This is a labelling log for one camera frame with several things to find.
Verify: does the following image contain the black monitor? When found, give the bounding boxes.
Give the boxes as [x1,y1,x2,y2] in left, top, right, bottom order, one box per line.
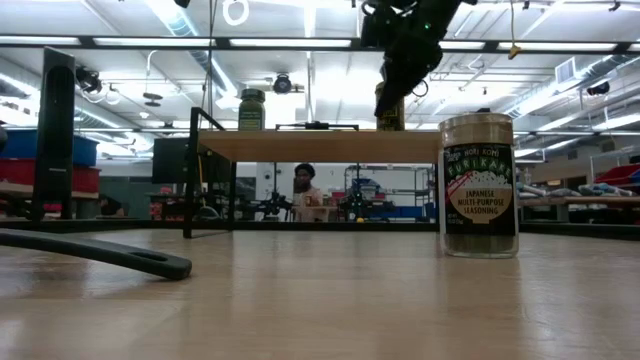
[151,136,191,186]

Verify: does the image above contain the black overhead camera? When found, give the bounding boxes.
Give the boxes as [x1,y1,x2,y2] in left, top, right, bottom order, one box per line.
[271,72,294,96]

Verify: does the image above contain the furikake seasoning jar tan lid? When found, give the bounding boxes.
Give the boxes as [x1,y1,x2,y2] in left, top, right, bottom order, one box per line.
[437,111,520,260]

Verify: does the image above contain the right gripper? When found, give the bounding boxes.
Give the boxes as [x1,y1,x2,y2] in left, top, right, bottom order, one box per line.
[374,0,464,120]

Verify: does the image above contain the white hanging ring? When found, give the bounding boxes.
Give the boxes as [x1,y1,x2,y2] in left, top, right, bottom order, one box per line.
[221,0,250,28]

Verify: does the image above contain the grey folded cloth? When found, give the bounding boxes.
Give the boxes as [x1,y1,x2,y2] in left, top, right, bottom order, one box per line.
[576,181,627,198]
[519,183,570,198]

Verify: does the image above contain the wooden shelf black metal frame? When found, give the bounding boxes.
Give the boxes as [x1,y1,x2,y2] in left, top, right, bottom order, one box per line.
[182,106,442,240]

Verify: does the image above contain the red storage bin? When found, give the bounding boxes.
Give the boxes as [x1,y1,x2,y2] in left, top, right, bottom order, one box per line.
[0,158,102,195]
[594,163,637,187]

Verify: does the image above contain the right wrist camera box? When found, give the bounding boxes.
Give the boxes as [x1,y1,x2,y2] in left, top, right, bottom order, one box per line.
[359,2,389,50]

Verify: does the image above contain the yellow lid spice jar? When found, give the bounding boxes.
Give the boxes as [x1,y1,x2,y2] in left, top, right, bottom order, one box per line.
[374,81,407,132]

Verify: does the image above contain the yellow cable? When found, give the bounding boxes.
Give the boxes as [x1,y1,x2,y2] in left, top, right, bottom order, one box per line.
[506,0,524,61]

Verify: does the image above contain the green lid spice jar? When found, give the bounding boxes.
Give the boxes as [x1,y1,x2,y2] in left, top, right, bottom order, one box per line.
[237,88,267,132]

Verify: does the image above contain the metal wire shelving rack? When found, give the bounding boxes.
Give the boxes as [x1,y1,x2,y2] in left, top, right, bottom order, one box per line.
[343,164,437,222]

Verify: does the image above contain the black aluminium rig frame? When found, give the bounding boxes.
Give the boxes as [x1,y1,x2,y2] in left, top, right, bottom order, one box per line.
[0,33,640,242]

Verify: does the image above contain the person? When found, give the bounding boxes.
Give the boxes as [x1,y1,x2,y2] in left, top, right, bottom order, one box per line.
[291,162,332,224]

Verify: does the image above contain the wooden background table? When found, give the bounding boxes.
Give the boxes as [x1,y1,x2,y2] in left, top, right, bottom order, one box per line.
[518,195,640,224]

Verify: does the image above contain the black plastic spoon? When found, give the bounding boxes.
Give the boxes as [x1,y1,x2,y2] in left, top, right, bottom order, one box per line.
[0,227,194,281]

